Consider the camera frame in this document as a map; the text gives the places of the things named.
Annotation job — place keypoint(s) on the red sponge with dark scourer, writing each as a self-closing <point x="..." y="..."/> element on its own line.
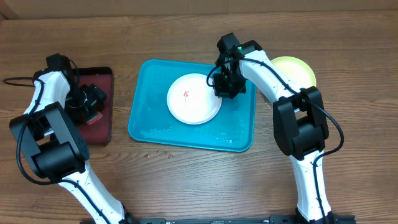
<point x="92" y="118"/>

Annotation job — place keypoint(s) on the teal plastic tray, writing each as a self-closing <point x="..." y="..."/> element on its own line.
<point x="232" y="129"/>

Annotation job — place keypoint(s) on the green plate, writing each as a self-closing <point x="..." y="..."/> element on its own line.
<point x="296" y="69"/>

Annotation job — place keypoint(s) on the white plate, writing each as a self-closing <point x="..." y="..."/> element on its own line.
<point x="191" y="101"/>

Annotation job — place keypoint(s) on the black red-lined tray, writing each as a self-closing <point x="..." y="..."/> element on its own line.
<point x="98" y="133"/>

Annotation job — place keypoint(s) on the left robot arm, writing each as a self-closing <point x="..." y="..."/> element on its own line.
<point x="50" y="149"/>

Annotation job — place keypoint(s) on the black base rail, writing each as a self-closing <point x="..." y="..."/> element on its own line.
<point x="273" y="219"/>

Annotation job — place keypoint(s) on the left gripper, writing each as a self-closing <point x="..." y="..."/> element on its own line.
<point x="94" y="93"/>

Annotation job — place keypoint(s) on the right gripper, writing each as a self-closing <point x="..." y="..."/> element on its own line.
<point x="223" y="92"/>

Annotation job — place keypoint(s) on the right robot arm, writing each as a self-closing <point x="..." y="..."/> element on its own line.
<point x="299" y="118"/>

